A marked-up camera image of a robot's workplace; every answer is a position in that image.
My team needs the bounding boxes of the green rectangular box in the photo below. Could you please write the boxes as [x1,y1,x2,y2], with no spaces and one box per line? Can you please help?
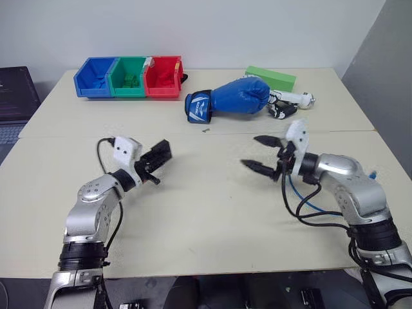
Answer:
[245,65,297,93]

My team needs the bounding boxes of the blue boxing glove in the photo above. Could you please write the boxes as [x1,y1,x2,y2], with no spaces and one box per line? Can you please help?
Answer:
[184,78,272,124]

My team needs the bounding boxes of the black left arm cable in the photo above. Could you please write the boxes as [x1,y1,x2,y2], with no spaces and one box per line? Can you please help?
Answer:
[97,136,124,268]

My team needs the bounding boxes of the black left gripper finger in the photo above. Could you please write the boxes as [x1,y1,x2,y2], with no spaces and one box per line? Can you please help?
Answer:
[141,139,172,165]
[145,148,174,173]

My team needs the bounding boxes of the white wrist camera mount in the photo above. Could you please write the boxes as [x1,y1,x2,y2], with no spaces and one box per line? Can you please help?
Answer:
[112,136,144,188]
[285,118,310,176]

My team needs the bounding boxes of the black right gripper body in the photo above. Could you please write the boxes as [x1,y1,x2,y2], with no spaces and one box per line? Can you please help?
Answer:
[277,140,297,175]

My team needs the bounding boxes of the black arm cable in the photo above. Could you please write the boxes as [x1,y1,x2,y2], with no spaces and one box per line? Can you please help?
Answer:
[281,170,353,230]
[97,136,124,268]

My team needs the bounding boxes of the blue plastic storage bin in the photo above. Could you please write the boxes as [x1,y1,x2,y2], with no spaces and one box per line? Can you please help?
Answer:
[73,57,118,98]

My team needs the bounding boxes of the red plastic storage bin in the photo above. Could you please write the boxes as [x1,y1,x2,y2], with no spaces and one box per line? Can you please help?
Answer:
[143,55,185,98]

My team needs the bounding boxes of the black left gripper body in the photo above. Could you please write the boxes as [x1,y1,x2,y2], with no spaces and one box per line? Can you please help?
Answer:
[134,155,162,186]

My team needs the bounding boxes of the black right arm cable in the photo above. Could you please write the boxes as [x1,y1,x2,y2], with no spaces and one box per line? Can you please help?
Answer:
[281,170,353,230]

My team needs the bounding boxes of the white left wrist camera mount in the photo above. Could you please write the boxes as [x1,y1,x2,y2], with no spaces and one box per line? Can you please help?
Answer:
[112,136,144,188]

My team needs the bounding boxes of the green blocks in bin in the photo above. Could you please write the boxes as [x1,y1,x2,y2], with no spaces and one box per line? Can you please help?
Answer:
[121,73,143,89]

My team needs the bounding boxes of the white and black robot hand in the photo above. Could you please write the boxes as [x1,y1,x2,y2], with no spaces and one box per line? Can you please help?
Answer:
[266,89,317,120]

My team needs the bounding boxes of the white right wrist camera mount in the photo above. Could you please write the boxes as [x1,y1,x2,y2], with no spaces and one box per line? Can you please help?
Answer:
[285,118,310,176]

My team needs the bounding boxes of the green plastic storage bin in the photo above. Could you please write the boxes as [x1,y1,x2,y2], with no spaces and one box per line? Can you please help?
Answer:
[108,56,153,98]

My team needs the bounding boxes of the dark laptop computer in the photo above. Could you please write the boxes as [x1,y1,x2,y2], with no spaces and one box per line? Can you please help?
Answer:
[0,66,42,167]

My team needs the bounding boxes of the blue Ethernet cable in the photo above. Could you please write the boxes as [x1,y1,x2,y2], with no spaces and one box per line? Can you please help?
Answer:
[286,171,378,215]

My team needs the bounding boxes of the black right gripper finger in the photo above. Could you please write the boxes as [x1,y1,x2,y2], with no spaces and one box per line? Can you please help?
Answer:
[240,158,282,183]
[254,135,286,150]

